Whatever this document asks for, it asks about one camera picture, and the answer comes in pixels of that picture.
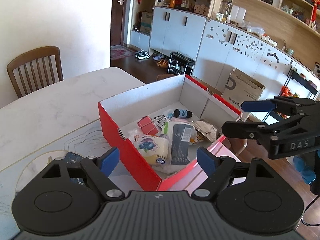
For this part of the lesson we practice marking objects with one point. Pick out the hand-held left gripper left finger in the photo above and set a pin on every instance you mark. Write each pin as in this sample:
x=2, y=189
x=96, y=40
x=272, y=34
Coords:
x=110, y=160

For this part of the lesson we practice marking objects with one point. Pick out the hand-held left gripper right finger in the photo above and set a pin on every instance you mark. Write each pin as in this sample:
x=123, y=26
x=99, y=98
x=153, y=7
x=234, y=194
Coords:
x=206, y=160

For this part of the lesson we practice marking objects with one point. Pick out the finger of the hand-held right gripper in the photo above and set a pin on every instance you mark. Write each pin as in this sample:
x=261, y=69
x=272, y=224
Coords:
x=245, y=130
x=257, y=105

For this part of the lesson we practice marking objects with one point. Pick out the red cardboard box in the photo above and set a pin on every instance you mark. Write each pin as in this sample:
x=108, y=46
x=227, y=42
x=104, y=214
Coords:
x=125, y=145

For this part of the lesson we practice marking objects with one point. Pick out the silver foil snack bag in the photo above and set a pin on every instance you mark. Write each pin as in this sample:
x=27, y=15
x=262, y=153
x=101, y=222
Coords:
x=207, y=130

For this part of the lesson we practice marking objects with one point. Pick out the white snack bag dark print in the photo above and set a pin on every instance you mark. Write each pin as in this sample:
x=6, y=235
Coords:
x=180, y=145

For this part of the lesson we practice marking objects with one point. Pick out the blueberry bread pack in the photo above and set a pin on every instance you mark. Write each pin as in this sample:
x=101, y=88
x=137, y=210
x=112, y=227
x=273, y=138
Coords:
x=150, y=146

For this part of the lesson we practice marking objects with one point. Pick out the red binder clip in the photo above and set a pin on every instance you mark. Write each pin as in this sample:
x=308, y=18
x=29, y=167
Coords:
x=147, y=125

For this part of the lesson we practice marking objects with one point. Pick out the small black bottle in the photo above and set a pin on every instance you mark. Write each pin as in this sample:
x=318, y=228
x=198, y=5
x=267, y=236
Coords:
x=182, y=113

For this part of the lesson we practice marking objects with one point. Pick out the white marble desktop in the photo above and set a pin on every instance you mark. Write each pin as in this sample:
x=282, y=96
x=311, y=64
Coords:
x=62, y=100

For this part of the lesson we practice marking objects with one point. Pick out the person's right hand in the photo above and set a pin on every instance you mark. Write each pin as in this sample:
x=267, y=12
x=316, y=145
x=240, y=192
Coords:
x=306, y=173

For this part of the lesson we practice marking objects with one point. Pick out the large cardboard box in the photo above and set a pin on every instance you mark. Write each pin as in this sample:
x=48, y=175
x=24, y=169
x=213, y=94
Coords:
x=242, y=90

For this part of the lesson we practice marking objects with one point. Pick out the black metal rack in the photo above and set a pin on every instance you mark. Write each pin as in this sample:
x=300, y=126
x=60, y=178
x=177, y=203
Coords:
x=302, y=78

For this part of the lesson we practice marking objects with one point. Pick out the blue patterned table mat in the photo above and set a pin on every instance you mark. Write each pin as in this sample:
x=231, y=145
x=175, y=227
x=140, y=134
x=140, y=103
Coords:
x=37, y=150

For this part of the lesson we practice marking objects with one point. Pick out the black shoe rack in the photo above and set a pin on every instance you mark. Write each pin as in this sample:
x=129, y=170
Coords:
x=180, y=62

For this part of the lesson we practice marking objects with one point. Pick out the orange slippers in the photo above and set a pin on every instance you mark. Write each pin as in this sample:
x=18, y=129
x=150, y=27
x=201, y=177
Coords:
x=162, y=63

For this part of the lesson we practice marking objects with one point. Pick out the red patterned rug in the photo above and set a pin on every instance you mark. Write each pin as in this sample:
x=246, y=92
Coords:
x=121, y=53

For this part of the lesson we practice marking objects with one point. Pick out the pair of sneakers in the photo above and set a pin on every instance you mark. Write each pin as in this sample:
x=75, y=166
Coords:
x=142, y=54

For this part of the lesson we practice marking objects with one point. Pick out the white slippers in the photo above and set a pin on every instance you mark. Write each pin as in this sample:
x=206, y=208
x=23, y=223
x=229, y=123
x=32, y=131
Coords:
x=157, y=58

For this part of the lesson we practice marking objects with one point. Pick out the red knot ornament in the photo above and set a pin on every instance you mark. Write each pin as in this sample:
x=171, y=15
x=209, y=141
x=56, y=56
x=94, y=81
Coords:
x=313, y=2

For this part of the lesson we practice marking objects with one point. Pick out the slatted wooden chair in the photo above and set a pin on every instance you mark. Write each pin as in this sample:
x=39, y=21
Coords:
x=35, y=67

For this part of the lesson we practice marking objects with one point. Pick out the cardboard box on shelf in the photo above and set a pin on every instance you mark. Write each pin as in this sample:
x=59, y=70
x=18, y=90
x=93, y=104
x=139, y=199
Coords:
x=146, y=22

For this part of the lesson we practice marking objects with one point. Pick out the brown wooden door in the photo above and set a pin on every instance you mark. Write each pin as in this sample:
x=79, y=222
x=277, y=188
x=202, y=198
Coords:
x=120, y=12

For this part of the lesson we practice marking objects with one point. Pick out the light blue wall cabinet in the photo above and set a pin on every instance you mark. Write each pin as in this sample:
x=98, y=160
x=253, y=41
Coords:
x=220, y=50

